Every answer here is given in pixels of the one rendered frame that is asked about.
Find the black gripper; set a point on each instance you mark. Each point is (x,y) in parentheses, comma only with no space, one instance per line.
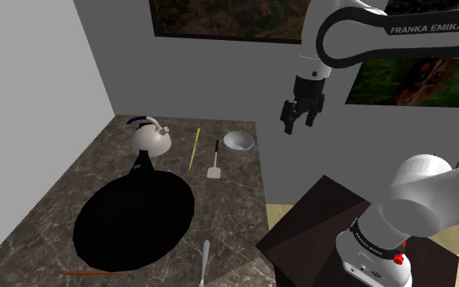
(308,89)

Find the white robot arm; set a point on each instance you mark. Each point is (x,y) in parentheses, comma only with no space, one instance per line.
(420,206)

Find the white bowl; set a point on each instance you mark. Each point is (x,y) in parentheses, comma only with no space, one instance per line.
(238,141)

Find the yellow stick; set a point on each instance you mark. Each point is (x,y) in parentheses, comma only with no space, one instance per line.
(194,149)

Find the dark robot stand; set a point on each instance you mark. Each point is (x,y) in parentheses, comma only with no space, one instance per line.
(312,230)

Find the silver spoon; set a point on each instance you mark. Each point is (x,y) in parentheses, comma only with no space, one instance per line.
(205,254)

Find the black frying pan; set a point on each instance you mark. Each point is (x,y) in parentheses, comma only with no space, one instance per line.
(133,222)

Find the orange stick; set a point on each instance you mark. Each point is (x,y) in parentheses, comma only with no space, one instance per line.
(94,272)

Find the green and brown wall picture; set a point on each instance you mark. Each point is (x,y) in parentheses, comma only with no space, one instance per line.
(412,85)

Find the dark landscape wall picture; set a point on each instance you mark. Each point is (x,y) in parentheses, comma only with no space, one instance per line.
(221,20)

